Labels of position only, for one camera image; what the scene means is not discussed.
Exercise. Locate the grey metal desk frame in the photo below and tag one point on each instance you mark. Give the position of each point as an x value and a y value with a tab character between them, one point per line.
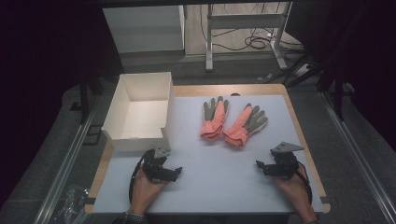
246	21

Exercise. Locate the person's left hand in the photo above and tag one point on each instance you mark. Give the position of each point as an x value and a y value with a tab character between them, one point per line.
144	193

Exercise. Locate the pink and grey glove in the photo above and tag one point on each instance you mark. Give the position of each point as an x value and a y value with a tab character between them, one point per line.
246	127
214	119

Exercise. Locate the person's right hand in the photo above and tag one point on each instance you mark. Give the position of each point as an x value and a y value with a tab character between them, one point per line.
295	194

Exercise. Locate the white cabinet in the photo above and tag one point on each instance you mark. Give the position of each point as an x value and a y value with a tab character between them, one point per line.
144	29

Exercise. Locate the white cardboard box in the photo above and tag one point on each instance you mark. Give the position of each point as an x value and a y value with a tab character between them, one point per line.
141	115

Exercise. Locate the light grey table mat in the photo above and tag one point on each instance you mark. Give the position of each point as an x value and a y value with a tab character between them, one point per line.
218	174

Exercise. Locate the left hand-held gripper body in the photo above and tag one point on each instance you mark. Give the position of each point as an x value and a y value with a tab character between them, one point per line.
155	169

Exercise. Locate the aluminium floor rail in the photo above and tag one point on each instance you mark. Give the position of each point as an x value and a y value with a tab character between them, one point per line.
67	161
358	155

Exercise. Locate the black tape strip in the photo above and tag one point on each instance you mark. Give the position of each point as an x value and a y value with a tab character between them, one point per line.
89	200
325	199

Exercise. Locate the clear plastic bag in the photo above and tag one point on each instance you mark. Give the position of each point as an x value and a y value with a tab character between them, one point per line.
70	205

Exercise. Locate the black tripod stand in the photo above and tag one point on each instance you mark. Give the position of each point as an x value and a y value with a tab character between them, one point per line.
327	81

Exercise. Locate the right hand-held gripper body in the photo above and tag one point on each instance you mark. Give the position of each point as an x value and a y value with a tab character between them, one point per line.
281	166

